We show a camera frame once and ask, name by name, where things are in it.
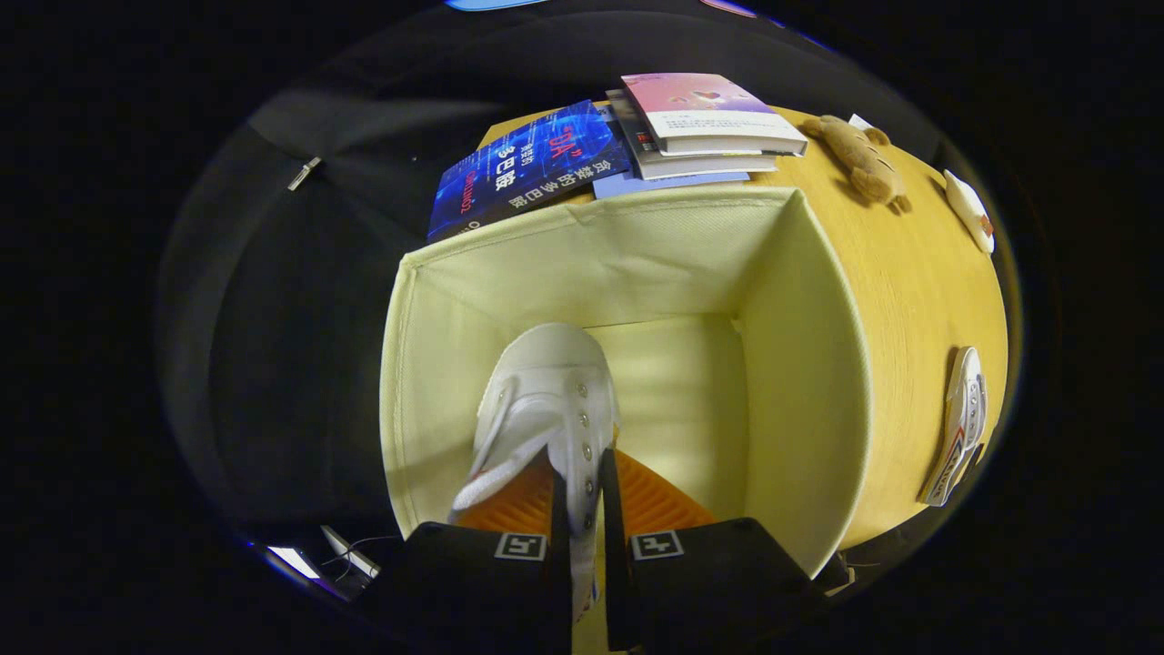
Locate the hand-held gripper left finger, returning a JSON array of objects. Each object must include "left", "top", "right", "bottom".
[{"left": 364, "top": 446, "right": 572, "bottom": 655}]

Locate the grey book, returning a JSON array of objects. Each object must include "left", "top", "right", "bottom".
[{"left": 605, "top": 89, "right": 779, "bottom": 181}]

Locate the brown plush toy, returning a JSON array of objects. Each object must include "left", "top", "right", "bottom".
[{"left": 800, "top": 114, "right": 910, "bottom": 212}]

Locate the black backdrop cloth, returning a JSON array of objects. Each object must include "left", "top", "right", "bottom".
[{"left": 159, "top": 0, "right": 947, "bottom": 547}]

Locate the cream fabric storage box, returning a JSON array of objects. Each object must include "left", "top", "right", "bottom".
[{"left": 379, "top": 186, "right": 874, "bottom": 579}]

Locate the light blue book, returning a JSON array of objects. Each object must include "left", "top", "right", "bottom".
[{"left": 591, "top": 171, "right": 752, "bottom": 199}]

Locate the dark blue book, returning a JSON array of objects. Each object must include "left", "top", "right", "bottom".
[{"left": 427, "top": 100, "right": 631, "bottom": 244}]

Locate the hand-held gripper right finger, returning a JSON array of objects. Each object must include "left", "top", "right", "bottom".
[{"left": 597, "top": 448, "right": 847, "bottom": 651}]

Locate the white canvas shoe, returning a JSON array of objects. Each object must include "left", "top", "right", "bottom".
[
  {"left": 918, "top": 346, "right": 988, "bottom": 508},
  {"left": 450, "top": 323, "right": 621, "bottom": 624}
]

